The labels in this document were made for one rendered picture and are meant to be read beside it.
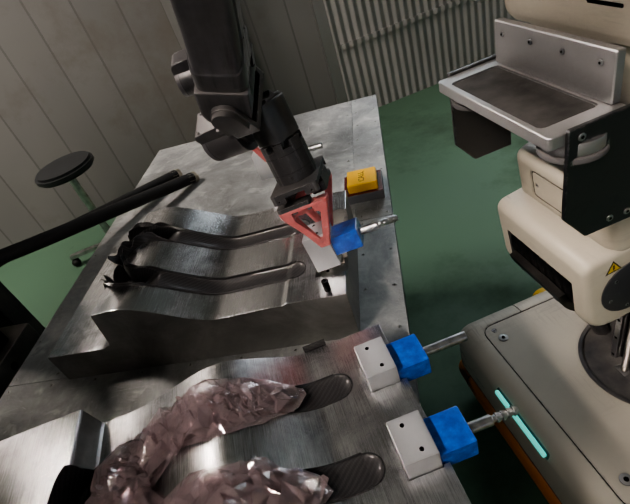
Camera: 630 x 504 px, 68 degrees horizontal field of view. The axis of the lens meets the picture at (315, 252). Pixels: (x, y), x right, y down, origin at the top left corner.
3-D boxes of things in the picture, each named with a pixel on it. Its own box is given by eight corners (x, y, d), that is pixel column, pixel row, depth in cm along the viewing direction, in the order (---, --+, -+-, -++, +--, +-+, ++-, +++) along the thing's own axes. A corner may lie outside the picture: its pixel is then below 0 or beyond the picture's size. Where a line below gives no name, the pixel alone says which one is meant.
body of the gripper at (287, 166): (275, 211, 60) (248, 159, 57) (287, 182, 69) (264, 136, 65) (322, 193, 58) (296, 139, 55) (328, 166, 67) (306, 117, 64)
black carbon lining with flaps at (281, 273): (314, 225, 81) (297, 179, 75) (309, 291, 68) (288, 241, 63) (136, 262, 88) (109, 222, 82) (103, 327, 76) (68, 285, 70)
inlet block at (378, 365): (457, 335, 60) (453, 306, 57) (477, 364, 56) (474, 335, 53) (362, 373, 60) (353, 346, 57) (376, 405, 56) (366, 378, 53)
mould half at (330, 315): (356, 229, 88) (339, 167, 80) (360, 336, 68) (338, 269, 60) (124, 275, 99) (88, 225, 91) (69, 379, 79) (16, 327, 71)
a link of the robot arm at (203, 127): (226, 111, 50) (232, 44, 52) (155, 141, 56) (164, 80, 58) (293, 158, 59) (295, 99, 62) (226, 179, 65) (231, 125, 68)
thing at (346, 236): (403, 225, 67) (389, 193, 65) (405, 241, 63) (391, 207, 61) (321, 255, 71) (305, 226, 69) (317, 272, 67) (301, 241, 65)
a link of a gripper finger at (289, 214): (301, 261, 63) (270, 202, 59) (307, 237, 70) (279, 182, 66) (348, 245, 61) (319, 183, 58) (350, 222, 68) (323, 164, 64)
